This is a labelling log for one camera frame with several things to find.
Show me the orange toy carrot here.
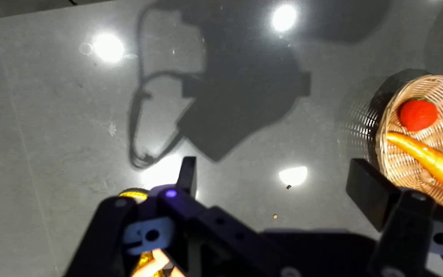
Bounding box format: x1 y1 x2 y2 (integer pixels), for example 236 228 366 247
385 130 443 196

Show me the red toy tomato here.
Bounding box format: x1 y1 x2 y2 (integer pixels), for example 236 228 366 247
397 97 440 133

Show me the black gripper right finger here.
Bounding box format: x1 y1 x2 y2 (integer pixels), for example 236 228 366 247
346 157 437 277

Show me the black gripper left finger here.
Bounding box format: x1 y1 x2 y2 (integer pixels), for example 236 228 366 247
65 156 219 277

